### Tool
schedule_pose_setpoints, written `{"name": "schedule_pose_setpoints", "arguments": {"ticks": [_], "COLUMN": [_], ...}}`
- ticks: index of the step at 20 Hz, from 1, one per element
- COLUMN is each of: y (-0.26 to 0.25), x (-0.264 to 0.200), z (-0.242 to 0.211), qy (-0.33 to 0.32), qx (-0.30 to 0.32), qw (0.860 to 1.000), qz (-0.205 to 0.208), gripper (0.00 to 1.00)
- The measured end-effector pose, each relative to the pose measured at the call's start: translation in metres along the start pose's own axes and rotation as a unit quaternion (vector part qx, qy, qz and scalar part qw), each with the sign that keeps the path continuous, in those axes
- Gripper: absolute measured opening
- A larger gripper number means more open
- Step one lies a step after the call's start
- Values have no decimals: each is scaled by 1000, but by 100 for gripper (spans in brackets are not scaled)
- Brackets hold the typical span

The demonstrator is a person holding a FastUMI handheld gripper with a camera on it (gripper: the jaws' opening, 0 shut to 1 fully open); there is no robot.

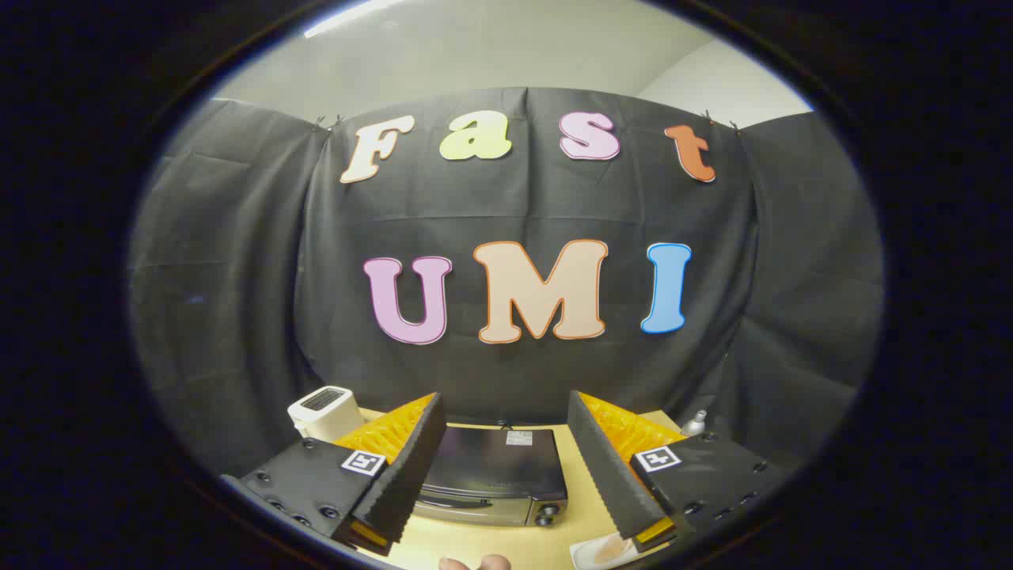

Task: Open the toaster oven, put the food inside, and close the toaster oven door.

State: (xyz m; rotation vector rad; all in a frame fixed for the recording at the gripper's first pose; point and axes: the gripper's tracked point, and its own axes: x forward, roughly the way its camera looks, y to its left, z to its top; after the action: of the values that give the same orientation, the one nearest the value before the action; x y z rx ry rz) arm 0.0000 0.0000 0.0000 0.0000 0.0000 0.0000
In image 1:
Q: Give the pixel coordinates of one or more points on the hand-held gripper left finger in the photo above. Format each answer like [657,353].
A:
[411,463]

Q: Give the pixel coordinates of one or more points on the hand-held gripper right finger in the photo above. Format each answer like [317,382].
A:
[603,467]

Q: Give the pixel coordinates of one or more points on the black toaster oven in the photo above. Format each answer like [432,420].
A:
[495,467]

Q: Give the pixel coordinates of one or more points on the white pop-up toaster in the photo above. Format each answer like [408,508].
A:
[324,412]

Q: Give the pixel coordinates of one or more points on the white square plate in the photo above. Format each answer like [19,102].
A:
[584,556]

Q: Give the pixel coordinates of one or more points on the pink and white drink bottle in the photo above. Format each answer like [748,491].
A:
[695,425]

